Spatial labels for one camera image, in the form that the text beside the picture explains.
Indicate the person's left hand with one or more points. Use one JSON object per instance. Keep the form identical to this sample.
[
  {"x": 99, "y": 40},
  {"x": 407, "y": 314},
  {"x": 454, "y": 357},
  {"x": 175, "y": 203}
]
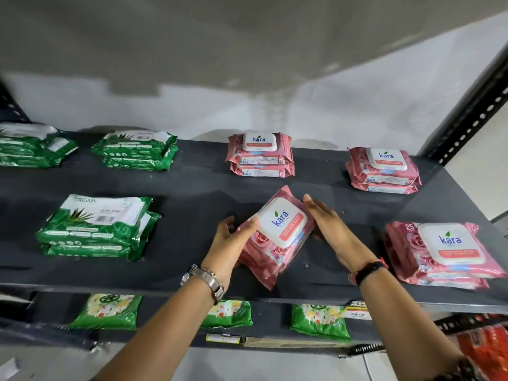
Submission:
[{"x": 224, "y": 253}]

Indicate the person's right hand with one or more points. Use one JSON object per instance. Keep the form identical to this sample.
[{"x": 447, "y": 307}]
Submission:
[{"x": 341, "y": 238}]

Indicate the person's left thumb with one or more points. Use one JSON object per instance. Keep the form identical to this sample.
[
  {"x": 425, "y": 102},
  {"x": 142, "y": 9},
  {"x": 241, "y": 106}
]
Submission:
[{"x": 248, "y": 234}]

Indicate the person's right fingers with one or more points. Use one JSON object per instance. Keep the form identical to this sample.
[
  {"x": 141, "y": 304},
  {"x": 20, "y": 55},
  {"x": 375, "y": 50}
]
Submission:
[{"x": 317, "y": 212}]

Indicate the pink wet wipes pack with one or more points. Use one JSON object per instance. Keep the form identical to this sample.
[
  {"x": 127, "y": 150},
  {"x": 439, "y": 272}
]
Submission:
[
  {"x": 262, "y": 171},
  {"x": 282, "y": 222},
  {"x": 444, "y": 280},
  {"x": 260, "y": 143},
  {"x": 385, "y": 160},
  {"x": 385, "y": 189},
  {"x": 270, "y": 273},
  {"x": 448, "y": 244}
]

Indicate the person's right forearm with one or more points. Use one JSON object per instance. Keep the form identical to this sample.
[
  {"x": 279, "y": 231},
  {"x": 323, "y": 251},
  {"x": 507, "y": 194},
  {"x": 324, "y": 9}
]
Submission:
[{"x": 404, "y": 329}]

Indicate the person's left forearm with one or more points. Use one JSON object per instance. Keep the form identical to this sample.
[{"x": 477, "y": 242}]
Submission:
[{"x": 166, "y": 337}]

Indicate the silver wristwatch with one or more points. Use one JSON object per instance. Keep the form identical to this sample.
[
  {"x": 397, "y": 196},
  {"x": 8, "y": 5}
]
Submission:
[{"x": 208, "y": 279}]

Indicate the dark grey metal shelf board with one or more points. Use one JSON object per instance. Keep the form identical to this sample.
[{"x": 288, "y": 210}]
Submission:
[{"x": 198, "y": 194}]

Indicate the black red wristband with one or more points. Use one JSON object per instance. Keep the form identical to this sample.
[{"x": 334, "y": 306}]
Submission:
[{"x": 369, "y": 269}]

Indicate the green floral packet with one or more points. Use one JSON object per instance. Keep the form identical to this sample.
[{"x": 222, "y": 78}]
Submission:
[
  {"x": 109, "y": 311},
  {"x": 319, "y": 321},
  {"x": 230, "y": 314}
]

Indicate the dark lower shelf board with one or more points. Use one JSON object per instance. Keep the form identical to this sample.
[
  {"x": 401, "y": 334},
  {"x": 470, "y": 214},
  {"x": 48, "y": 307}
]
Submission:
[{"x": 270, "y": 317}]

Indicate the yellow white price tag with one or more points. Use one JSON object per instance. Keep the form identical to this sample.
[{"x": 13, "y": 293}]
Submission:
[{"x": 357, "y": 311}]

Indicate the small yellow shelf label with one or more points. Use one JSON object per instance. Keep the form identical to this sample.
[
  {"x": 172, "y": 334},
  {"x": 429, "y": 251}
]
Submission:
[{"x": 222, "y": 339}]

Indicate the brown cardboard strip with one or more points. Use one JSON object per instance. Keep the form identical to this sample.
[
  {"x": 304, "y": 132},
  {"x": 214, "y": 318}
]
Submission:
[{"x": 293, "y": 343}]

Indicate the green wet wipes pack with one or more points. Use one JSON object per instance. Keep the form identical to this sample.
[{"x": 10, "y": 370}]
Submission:
[
  {"x": 139, "y": 163},
  {"x": 23, "y": 130},
  {"x": 119, "y": 249},
  {"x": 23, "y": 160},
  {"x": 99, "y": 218},
  {"x": 135, "y": 140},
  {"x": 59, "y": 145}
]

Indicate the red packets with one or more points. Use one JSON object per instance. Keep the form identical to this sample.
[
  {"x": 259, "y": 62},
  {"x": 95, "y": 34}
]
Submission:
[{"x": 486, "y": 351}]

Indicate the black perforated shelf post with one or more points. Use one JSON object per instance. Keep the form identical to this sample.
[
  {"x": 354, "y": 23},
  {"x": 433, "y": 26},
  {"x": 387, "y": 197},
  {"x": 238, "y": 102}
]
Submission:
[
  {"x": 10, "y": 107},
  {"x": 472, "y": 111}
]

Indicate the black perforated shelf rail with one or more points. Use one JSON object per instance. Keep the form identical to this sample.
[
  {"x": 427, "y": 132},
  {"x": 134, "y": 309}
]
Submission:
[{"x": 468, "y": 323}]

